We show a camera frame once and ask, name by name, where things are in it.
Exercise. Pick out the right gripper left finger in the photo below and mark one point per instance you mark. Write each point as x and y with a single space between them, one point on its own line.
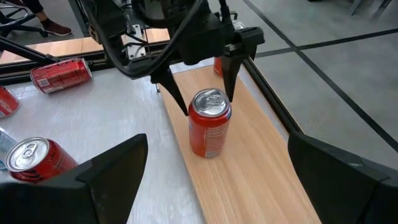
77 202

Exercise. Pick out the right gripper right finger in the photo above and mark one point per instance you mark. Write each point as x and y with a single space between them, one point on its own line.
348 193

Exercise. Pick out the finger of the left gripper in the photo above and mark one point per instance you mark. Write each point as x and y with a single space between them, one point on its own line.
171 87
231 74

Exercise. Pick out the red Coke Zero can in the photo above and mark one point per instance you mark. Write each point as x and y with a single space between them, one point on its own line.
46 161

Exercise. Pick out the red Coca-Cola can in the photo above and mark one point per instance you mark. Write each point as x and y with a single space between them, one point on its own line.
7 104
60 76

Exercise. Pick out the wooden table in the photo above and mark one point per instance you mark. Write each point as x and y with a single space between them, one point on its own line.
62 46

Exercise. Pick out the black office chair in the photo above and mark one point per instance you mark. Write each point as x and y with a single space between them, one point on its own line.
18 26

